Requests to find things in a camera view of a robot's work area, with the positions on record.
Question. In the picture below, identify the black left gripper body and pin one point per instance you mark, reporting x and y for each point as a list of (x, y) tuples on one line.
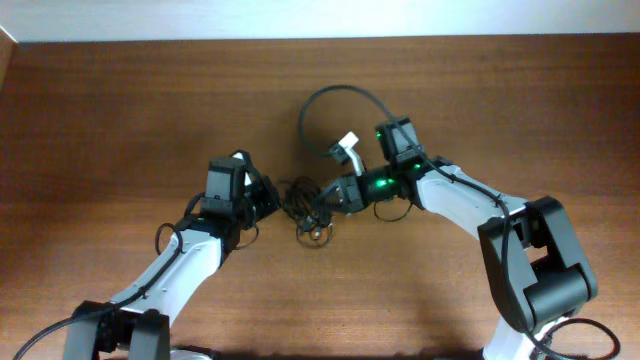
[(248, 206)]

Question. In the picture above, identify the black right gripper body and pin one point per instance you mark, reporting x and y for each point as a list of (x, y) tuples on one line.
[(368, 186)]

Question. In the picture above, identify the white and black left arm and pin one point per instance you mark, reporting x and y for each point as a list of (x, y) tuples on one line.
[(139, 318)]

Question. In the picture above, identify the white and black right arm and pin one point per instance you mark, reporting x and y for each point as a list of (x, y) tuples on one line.
[(538, 272)]

